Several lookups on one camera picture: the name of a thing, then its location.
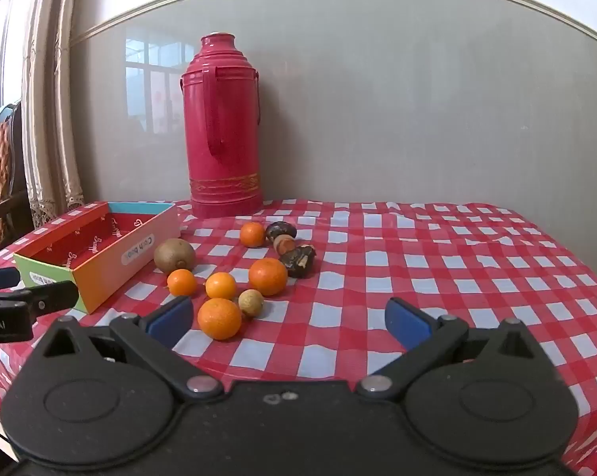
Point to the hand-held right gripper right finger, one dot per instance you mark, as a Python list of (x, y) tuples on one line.
[(405, 325)]

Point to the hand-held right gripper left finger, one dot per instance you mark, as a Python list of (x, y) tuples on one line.
[(172, 318)]

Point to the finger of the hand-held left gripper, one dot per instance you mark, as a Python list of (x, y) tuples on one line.
[(1, 277), (45, 296)]

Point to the small orange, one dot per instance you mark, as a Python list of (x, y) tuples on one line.
[(221, 285), (252, 234), (182, 282)]

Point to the large orange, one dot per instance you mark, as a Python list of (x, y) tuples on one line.
[(219, 319), (268, 276)]

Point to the brown kiwi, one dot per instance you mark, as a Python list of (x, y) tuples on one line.
[(174, 256)]

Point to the colourful cardboard box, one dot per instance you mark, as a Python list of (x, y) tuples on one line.
[(115, 258)]

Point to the tan longan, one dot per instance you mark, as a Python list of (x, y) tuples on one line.
[(250, 302)]

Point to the speckled dark water chestnut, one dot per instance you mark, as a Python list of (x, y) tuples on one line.
[(298, 261)]

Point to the red checked tablecloth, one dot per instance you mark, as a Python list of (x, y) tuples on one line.
[(427, 258)]

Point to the beige curtain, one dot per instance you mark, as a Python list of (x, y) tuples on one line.
[(50, 109)]

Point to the red thermos flask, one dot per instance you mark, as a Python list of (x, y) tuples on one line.
[(224, 134)]

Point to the window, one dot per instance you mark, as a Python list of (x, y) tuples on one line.
[(1, 34)]

